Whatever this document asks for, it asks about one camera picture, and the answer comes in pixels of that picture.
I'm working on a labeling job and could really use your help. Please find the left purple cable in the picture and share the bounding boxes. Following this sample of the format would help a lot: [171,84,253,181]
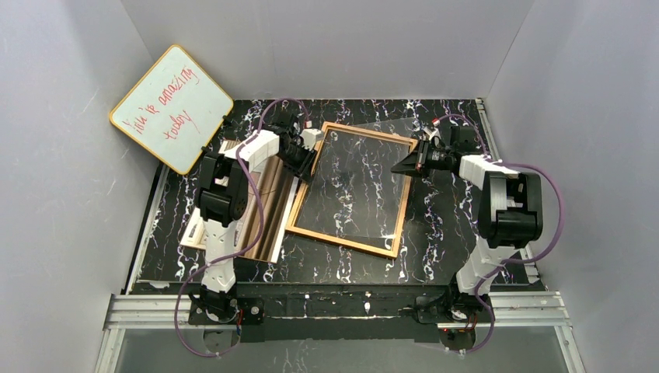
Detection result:
[173,97,311,359]

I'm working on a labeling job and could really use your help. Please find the orange wooden picture frame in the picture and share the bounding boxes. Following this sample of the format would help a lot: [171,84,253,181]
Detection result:
[284,121,419,260]

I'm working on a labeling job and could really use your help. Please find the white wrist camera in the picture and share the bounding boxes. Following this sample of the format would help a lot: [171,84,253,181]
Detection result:
[424,118,445,148]
[301,128,324,150]

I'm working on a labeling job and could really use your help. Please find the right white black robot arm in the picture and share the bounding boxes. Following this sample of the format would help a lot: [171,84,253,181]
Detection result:
[391,125,543,298]

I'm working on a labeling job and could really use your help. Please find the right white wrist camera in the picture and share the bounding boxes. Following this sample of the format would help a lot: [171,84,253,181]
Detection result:
[424,118,445,148]

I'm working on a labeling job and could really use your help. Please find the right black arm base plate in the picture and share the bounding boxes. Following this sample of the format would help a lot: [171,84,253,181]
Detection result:
[413,293,492,326]

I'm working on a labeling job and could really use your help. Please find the printed photo of plant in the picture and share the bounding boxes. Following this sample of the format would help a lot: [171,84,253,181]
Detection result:
[180,140,298,263]

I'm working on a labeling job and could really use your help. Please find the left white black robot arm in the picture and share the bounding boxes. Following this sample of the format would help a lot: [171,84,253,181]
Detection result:
[196,116,324,295]

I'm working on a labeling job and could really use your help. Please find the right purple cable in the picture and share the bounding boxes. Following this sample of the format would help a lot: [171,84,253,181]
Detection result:
[438,113,567,355]

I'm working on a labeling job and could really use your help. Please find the whiteboard with red writing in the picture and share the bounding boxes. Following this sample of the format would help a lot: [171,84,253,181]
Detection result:
[109,44,234,175]

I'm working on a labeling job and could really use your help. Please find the transparent acrylic sheet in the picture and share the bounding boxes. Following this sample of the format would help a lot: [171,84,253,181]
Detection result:
[295,118,419,240]

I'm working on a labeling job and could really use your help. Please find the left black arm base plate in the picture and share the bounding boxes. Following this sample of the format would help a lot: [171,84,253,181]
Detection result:
[188,297,265,326]

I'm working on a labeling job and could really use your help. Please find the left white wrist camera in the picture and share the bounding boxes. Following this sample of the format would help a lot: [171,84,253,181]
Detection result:
[301,128,324,150]

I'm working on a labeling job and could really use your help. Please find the purple cable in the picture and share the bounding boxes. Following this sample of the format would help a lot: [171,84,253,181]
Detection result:
[438,113,567,355]
[173,97,311,359]

